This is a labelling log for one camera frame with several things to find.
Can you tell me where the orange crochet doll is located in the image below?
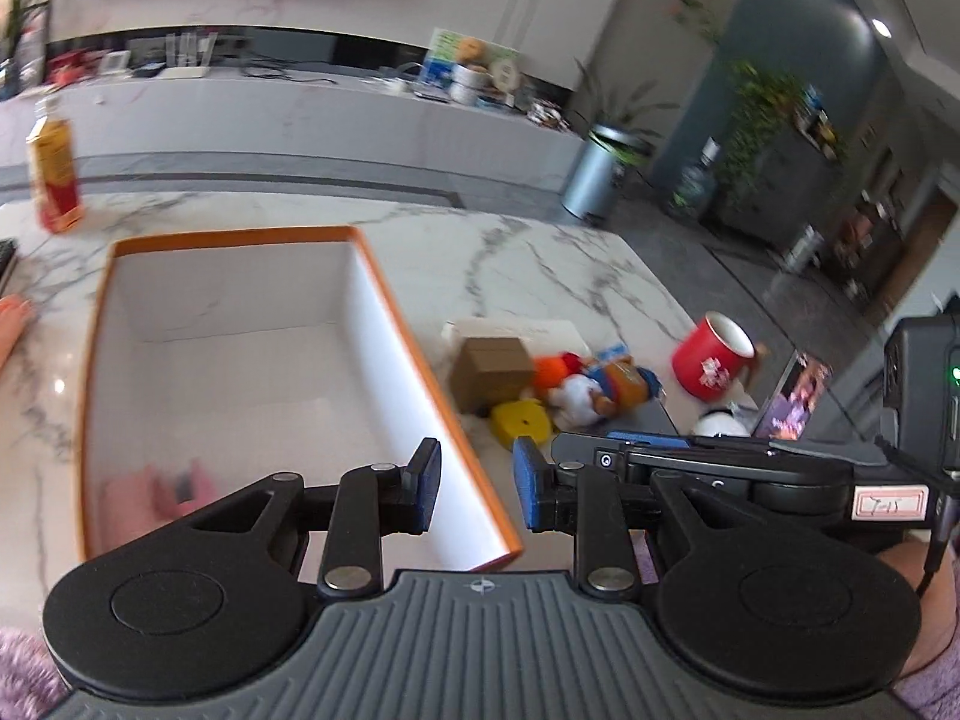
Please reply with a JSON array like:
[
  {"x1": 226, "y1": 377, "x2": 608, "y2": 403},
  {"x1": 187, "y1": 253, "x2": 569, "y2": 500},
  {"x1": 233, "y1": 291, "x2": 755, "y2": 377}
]
[{"x1": 532, "y1": 345, "x2": 665, "y2": 428}]

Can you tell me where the green potted plant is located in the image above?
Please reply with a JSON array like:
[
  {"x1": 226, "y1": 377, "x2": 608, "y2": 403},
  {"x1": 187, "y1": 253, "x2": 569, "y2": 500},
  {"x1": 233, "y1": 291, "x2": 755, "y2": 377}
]
[{"x1": 0, "y1": 0, "x2": 53, "y2": 91}]

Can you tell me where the white marble media console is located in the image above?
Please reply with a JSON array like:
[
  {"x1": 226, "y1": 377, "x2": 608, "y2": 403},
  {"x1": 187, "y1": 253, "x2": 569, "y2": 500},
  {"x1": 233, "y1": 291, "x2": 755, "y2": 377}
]
[{"x1": 0, "y1": 22, "x2": 586, "y2": 196}]

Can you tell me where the black cable bundle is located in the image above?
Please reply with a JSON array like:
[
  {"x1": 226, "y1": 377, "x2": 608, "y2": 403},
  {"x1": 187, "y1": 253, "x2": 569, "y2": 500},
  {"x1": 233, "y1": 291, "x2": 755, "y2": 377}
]
[{"x1": 240, "y1": 60, "x2": 331, "y2": 80}]

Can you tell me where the grey cabinet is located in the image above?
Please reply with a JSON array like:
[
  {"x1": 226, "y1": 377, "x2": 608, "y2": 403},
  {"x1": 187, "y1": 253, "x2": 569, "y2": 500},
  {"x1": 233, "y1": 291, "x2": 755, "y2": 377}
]
[{"x1": 720, "y1": 120, "x2": 848, "y2": 256}]

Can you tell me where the small brown cardboard box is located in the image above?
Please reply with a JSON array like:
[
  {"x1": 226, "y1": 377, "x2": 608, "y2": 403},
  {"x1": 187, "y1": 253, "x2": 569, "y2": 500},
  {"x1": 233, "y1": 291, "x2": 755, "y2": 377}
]
[{"x1": 450, "y1": 336, "x2": 537, "y2": 415}]

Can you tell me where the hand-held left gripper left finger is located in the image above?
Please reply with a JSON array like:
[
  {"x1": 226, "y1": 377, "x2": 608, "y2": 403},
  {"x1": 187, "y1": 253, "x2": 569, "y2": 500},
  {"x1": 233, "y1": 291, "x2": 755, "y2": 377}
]
[{"x1": 214, "y1": 439, "x2": 443, "y2": 602}]

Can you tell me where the colourful printed box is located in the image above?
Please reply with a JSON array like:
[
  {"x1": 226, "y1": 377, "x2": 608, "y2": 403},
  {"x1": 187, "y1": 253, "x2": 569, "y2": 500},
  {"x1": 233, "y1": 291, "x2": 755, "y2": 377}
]
[{"x1": 420, "y1": 28, "x2": 522, "y2": 102}]

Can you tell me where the person's right forearm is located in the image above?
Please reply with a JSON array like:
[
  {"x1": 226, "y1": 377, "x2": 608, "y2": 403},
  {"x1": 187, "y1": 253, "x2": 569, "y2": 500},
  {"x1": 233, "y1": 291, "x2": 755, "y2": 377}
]
[{"x1": 874, "y1": 540, "x2": 960, "y2": 720}]

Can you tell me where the orange-edged white cardboard box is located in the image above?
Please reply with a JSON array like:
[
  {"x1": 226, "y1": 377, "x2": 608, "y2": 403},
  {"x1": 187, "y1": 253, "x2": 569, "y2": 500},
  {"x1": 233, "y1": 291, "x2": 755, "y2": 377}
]
[{"x1": 75, "y1": 225, "x2": 524, "y2": 575}]

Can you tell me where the white router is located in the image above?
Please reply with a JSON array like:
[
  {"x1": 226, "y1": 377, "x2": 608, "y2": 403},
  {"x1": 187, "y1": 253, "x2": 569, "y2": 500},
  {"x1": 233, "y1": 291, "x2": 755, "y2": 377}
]
[{"x1": 163, "y1": 30, "x2": 218, "y2": 81}]

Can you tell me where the red gift box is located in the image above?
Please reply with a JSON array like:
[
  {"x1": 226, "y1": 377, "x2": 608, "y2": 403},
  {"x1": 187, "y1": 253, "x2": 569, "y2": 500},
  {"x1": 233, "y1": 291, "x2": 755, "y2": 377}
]
[{"x1": 46, "y1": 49, "x2": 98, "y2": 87}]

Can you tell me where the pink plush item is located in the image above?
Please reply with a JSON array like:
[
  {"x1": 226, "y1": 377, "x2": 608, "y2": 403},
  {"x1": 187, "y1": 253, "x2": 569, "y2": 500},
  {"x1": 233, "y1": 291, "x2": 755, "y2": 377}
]
[{"x1": 105, "y1": 461, "x2": 218, "y2": 522}]

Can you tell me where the white round object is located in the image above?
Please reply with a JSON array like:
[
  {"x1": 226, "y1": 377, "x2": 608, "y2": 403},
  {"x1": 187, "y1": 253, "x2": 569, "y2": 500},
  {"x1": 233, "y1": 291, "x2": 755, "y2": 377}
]
[{"x1": 690, "y1": 409, "x2": 751, "y2": 438}]

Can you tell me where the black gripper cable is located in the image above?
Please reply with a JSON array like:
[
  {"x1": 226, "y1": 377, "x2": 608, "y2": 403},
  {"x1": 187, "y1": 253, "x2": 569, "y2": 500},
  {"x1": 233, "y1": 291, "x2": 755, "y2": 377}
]
[{"x1": 877, "y1": 439, "x2": 960, "y2": 593}]

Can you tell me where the climbing green plant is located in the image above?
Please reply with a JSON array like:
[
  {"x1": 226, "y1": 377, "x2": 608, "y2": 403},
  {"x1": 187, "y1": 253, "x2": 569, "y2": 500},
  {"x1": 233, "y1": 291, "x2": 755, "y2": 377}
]
[{"x1": 716, "y1": 64, "x2": 807, "y2": 203}]

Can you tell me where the yellow plastic object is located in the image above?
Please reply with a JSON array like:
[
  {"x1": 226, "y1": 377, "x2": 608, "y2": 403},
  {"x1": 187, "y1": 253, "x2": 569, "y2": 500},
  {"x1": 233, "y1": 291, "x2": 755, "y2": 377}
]
[{"x1": 491, "y1": 399, "x2": 556, "y2": 455}]

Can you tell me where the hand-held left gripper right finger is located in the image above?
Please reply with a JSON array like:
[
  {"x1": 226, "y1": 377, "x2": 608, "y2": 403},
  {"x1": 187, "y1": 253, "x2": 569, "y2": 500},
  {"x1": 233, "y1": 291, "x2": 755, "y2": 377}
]
[{"x1": 512, "y1": 437, "x2": 725, "y2": 605}]

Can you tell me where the purple fuzzy clothing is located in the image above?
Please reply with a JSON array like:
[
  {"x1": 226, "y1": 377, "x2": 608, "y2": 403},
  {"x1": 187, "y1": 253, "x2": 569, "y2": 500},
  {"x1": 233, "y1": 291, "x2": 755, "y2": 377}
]
[{"x1": 0, "y1": 630, "x2": 72, "y2": 720}]

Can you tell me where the blue water jug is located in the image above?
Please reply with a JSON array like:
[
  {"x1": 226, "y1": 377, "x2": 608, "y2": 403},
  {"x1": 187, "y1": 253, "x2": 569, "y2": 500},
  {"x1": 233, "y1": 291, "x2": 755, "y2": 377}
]
[{"x1": 671, "y1": 139, "x2": 725, "y2": 218}]

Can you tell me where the steel trash can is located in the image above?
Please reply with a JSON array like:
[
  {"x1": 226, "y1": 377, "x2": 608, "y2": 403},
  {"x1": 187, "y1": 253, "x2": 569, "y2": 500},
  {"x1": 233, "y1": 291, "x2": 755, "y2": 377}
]
[{"x1": 561, "y1": 127, "x2": 647, "y2": 224}]

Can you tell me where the tall leafy floor plant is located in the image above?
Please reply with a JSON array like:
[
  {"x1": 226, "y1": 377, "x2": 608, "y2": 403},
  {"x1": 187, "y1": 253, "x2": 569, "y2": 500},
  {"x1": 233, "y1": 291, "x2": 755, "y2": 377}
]
[{"x1": 574, "y1": 60, "x2": 676, "y2": 166}]

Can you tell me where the orange tea bottle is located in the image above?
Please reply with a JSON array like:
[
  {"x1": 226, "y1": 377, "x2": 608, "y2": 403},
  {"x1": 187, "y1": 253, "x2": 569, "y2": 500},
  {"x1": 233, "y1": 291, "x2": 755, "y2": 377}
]
[{"x1": 26, "y1": 94, "x2": 85, "y2": 235}]

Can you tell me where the white flat box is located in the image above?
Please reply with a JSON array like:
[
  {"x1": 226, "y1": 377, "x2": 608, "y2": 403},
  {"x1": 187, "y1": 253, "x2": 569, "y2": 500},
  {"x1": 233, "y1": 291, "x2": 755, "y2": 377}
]
[{"x1": 442, "y1": 319, "x2": 593, "y2": 361}]

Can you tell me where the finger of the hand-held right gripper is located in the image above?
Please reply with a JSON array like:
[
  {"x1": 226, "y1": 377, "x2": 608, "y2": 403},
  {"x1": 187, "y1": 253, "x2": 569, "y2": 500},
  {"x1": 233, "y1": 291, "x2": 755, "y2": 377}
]
[{"x1": 551, "y1": 430, "x2": 706, "y2": 478}]

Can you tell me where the red mug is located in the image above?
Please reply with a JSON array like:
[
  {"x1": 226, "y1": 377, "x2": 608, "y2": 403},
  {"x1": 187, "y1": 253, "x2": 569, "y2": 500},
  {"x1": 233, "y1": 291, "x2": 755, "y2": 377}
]
[{"x1": 670, "y1": 311, "x2": 757, "y2": 402}]

